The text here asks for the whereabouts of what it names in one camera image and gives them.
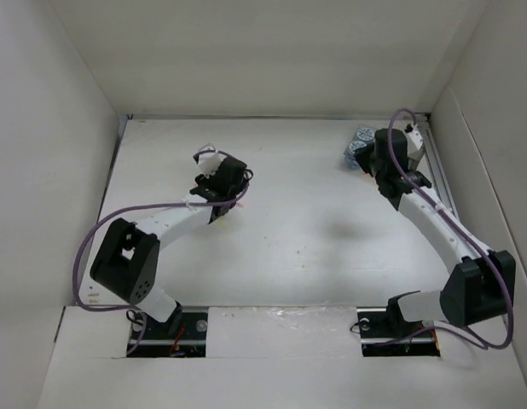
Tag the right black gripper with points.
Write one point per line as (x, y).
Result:
(362, 157)

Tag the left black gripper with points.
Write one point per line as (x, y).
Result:
(205, 181)

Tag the blue tape roll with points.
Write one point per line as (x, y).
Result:
(353, 148)
(365, 133)

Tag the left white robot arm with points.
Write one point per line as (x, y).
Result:
(127, 261)

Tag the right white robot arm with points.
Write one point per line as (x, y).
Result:
(481, 281)

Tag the clear plastic container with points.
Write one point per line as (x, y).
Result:
(353, 164)

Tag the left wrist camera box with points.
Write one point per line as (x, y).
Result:
(208, 160)

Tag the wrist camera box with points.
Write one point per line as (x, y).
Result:
(208, 160)
(416, 149)

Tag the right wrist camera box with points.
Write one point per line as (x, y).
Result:
(416, 149)

